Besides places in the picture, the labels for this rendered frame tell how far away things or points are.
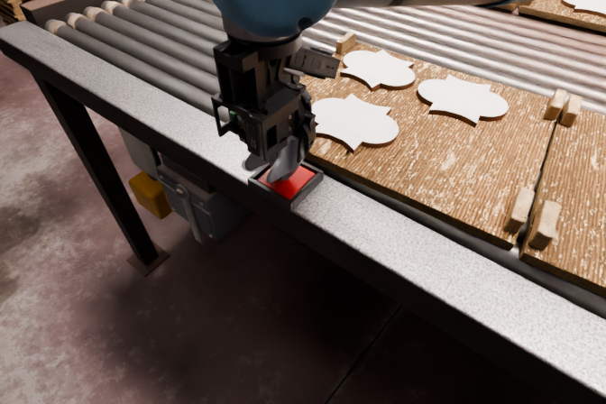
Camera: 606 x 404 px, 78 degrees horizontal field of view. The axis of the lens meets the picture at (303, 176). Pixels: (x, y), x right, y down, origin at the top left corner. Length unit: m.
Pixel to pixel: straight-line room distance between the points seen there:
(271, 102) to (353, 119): 0.23
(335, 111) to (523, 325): 0.38
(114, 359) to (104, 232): 0.56
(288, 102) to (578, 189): 0.40
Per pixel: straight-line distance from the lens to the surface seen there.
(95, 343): 1.56
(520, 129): 0.68
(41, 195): 2.12
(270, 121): 0.37
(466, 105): 0.67
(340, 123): 0.58
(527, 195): 0.52
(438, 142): 0.60
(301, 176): 0.52
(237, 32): 0.35
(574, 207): 0.58
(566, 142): 0.69
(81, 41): 1.02
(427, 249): 0.48
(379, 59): 0.76
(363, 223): 0.49
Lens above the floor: 1.30
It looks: 45 degrees down
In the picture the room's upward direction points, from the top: straight up
